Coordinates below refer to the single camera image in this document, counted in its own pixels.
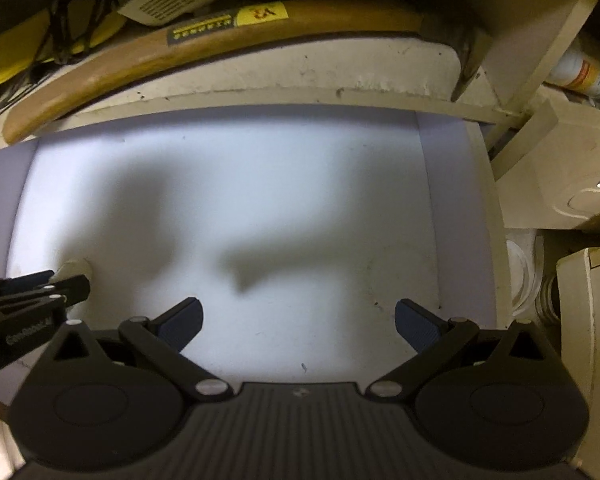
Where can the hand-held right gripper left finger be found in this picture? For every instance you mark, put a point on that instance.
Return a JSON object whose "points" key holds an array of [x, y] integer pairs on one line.
{"points": [[182, 324]]}

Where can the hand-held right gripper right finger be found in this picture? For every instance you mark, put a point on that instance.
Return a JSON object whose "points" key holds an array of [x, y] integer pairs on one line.
{"points": [[416, 326]]}

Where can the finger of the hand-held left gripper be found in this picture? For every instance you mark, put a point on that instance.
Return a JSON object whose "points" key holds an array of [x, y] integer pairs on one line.
{"points": [[15, 282], [55, 291]]}

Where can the small cream round object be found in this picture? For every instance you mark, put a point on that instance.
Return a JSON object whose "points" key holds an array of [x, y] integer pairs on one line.
{"points": [[75, 267]]}

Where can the white plastic lids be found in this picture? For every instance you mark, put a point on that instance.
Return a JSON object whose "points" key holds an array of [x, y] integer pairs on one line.
{"points": [[522, 270]]}

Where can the cream junction box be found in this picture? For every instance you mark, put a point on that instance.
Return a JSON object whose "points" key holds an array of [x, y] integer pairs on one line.
{"points": [[560, 170]]}

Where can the yellow plastic tool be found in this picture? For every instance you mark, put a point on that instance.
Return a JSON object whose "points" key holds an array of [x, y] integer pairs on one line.
{"points": [[15, 55]]}

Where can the cream shelf board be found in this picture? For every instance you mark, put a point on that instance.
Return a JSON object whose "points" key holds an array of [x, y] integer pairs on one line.
{"points": [[535, 40]]}

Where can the white bottle with orange label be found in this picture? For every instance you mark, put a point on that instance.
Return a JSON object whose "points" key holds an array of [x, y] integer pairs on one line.
{"points": [[587, 67]]}

